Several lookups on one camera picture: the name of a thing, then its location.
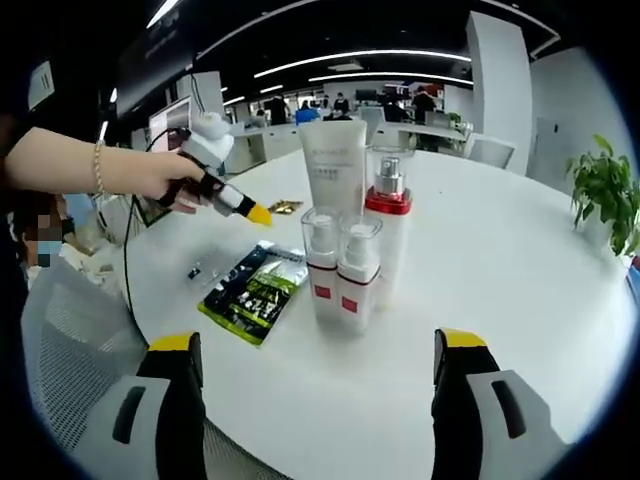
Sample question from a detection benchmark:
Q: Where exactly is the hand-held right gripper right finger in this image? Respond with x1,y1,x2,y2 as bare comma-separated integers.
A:
432,327,577,480

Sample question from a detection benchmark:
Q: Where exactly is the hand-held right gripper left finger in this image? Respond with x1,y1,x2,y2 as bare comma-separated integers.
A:
79,330,207,480

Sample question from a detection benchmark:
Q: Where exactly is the gold skincare sachet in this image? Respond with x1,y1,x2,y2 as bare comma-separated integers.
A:
264,198,305,216

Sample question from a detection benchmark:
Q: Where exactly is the clear skincare sachet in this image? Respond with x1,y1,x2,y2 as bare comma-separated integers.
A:
184,244,254,289

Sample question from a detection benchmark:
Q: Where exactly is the dark green skincare pouch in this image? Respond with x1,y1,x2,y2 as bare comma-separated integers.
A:
197,239,309,349

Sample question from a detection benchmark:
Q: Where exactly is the white skincare tube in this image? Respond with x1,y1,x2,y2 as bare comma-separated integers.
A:
298,119,369,222

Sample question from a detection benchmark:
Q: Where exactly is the small white skincare pump bottle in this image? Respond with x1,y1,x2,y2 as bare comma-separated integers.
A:
299,205,344,331
335,213,384,338

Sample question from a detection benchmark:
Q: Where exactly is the red collar skincare pump bottle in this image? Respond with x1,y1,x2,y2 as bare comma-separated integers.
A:
363,144,415,307

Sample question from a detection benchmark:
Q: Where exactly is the person's left hand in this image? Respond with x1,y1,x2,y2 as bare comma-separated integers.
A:
135,148,209,216

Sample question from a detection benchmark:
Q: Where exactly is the computer monitor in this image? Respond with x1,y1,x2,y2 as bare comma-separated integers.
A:
148,95,194,146

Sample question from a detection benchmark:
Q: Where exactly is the grey mesh office chair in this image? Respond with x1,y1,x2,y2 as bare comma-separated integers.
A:
22,254,281,480

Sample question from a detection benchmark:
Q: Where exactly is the wide ceiling light strip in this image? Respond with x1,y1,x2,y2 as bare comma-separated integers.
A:
147,0,182,27

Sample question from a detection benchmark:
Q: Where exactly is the ceiling air conditioner unit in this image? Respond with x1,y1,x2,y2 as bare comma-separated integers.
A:
27,59,56,112

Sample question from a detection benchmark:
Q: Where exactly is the white background desk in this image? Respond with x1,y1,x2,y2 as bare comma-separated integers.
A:
394,122,472,152

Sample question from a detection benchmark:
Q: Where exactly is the blue packet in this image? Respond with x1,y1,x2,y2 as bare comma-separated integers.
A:
624,254,640,302

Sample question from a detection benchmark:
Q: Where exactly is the white chair back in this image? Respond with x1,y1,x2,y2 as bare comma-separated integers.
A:
467,132,516,169

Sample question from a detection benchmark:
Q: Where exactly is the potted green plant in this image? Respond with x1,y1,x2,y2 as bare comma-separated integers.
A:
565,133,640,259

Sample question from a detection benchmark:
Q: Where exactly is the beaded bracelet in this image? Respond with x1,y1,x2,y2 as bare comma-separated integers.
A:
93,140,108,198

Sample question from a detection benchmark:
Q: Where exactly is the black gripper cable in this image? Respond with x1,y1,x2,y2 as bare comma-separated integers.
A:
122,127,197,312

